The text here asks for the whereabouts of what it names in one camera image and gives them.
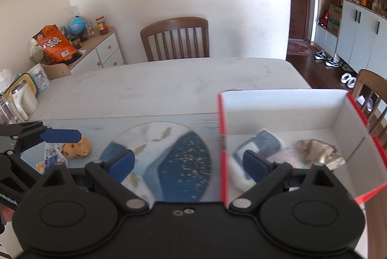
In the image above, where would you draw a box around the blue white snack packet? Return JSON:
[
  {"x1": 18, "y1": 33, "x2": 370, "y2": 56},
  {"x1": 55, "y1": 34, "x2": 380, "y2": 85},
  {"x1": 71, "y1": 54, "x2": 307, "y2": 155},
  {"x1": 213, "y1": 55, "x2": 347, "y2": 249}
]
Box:
[{"x1": 36, "y1": 142, "x2": 71, "y2": 174}]

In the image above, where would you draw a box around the wooden chair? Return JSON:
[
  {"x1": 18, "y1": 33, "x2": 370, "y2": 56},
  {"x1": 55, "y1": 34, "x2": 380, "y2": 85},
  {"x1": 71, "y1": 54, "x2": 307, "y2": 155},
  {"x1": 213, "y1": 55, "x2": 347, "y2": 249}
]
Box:
[
  {"x1": 140, "y1": 17, "x2": 210, "y2": 62},
  {"x1": 351, "y1": 69, "x2": 387, "y2": 137}
]

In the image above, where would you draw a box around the silver foil packet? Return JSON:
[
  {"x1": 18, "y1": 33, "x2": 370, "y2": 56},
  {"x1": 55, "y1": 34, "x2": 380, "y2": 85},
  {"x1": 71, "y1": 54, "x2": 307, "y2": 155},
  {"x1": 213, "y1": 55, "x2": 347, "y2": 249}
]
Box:
[{"x1": 295, "y1": 139, "x2": 346, "y2": 170}]

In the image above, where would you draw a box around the cardboard carton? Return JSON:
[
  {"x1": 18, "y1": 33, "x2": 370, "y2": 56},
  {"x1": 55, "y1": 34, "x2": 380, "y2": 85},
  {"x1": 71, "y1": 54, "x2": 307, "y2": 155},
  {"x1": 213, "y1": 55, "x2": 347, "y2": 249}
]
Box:
[{"x1": 327, "y1": 3, "x2": 343, "y2": 34}]

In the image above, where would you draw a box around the white marble desktop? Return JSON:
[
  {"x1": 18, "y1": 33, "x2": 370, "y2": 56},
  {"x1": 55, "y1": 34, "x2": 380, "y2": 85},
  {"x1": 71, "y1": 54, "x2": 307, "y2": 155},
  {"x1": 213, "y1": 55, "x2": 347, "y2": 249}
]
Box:
[{"x1": 27, "y1": 57, "x2": 312, "y2": 124}]

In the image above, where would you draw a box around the white drawer cabinet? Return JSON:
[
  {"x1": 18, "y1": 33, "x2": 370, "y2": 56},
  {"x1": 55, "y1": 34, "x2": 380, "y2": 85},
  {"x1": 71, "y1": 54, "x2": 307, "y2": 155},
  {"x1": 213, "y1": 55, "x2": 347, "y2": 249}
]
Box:
[{"x1": 42, "y1": 25, "x2": 125, "y2": 78}]

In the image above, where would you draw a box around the red and white cardboard box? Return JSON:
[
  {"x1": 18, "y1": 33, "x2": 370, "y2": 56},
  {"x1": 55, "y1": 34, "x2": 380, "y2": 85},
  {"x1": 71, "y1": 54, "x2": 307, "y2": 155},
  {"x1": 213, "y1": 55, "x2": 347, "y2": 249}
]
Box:
[{"x1": 217, "y1": 90, "x2": 387, "y2": 208}]

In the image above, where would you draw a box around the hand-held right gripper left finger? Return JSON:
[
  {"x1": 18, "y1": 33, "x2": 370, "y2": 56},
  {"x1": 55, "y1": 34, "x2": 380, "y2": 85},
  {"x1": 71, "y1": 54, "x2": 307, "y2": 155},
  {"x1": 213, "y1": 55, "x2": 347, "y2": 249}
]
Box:
[{"x1": 39, "y1": 148, "x2": 150, "y2": 213}]

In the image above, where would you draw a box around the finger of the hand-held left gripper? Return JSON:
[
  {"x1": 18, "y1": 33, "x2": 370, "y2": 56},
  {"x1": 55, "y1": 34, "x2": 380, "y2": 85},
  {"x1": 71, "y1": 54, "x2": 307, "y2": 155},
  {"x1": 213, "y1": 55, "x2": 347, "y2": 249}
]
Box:
[
  {"x1": 0, "y1": 150, "x2": 46, "y2": 187},
  {"x1": 0, "y1": 121, "x2": 82, "y2": 154}
]

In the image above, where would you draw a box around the white plastic bag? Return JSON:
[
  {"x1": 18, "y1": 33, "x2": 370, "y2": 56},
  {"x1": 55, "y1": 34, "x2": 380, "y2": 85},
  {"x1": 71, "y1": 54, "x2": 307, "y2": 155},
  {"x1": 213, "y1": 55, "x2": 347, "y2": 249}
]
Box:
[{"x1": 29, "y1": 38, "x2": 46, "y2": 63}]

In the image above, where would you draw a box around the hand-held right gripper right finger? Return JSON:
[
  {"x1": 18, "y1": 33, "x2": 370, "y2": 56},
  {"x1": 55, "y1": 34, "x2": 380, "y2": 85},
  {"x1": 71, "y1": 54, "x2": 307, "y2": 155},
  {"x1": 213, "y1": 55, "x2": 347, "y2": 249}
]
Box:
[{"x1": 229, "y1": 149, "x2": 337, "y2": 213}]

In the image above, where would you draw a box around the red-lidded jar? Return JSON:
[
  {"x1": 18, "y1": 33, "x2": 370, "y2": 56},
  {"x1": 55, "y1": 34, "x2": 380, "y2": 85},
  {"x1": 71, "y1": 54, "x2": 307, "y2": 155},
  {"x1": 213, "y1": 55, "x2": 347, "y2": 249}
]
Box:
[{"x1": 96, "y1": 16, "x2": 109, "y2": 35}]

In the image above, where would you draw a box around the orange snack bag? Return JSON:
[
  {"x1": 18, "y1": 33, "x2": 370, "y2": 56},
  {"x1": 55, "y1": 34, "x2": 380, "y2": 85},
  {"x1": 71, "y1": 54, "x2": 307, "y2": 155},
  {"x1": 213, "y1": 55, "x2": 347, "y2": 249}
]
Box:
[{"x1": 33, "y1": 24, "x2": 78, "y2": 62}]

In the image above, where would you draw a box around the pink bread packet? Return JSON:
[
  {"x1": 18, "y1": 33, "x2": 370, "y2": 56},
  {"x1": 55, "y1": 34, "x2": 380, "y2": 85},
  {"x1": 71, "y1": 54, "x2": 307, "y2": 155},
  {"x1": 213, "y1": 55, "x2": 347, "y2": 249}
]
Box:
[{"x1": 266, "y1": 148, "x2": 306, "y2": 170}]

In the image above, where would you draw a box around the grey tall cupboard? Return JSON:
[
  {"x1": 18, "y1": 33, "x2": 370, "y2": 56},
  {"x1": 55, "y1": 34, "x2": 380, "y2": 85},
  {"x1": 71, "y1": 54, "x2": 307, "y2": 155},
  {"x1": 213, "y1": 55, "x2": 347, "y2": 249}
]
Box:
[{"x1": 314, "y1": 0, "x2": 387, "y2": 88}]

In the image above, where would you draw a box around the glass jar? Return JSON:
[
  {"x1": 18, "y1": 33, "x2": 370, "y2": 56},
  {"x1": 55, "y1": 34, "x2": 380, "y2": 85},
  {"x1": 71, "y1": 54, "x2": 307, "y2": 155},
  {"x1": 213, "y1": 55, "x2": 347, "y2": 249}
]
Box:
[{"x1": 0, "y1": 94, "x2": 26, "y2": 125}]

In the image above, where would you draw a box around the patterned rug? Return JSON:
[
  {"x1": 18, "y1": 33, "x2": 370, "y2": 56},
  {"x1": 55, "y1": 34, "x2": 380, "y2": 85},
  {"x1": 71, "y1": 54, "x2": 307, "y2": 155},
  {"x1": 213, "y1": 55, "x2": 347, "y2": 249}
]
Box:
[{"x1": 287, "y1": 39, "x2": 318, "y2": 56}]

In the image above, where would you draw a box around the cream electric kettle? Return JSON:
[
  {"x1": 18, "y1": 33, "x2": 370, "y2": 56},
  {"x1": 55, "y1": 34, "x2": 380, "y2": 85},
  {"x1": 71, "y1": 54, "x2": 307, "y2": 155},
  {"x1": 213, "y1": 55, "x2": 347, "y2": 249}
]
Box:
[{"x1": 6, "y1": 74, "x2": 39, "y2": 121}]

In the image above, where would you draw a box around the blue globe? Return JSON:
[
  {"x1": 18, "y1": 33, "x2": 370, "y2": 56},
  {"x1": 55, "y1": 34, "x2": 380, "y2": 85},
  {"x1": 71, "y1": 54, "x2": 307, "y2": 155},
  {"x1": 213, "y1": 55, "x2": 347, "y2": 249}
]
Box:
[{"x1": 67, "y1": 16, "x2": 88, "y2": 42}]

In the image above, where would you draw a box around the white mug blue print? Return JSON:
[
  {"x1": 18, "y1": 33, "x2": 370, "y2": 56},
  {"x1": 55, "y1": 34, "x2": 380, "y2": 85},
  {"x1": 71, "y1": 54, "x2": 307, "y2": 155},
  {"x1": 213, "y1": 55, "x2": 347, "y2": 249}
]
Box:
[{"x1": 27, "y1": 64, "x2": 51, "y2": 93}]

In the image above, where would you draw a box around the clear plastic bag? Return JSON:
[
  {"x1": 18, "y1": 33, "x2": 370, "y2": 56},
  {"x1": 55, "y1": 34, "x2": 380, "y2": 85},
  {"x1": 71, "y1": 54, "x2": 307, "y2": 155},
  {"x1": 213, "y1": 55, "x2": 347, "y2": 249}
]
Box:
[{"x1": 0, "y1": 68, "x2": 15, "y2": 94}]

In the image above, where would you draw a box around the yellow rubber toy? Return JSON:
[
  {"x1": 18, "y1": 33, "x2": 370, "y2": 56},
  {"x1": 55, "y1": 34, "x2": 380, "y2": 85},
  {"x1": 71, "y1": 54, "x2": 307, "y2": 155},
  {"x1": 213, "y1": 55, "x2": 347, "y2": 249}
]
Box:
[{"x1": 63, "y1": 136, "x2": 92, "y2": 158}]

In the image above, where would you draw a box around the white pouch dark band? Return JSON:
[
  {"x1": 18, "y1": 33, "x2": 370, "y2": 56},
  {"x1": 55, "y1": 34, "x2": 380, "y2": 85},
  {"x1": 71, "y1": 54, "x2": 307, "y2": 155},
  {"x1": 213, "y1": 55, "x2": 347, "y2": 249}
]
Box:
[{"x1": 233, "y1": 129, "x2": 286, "y2": 166}]

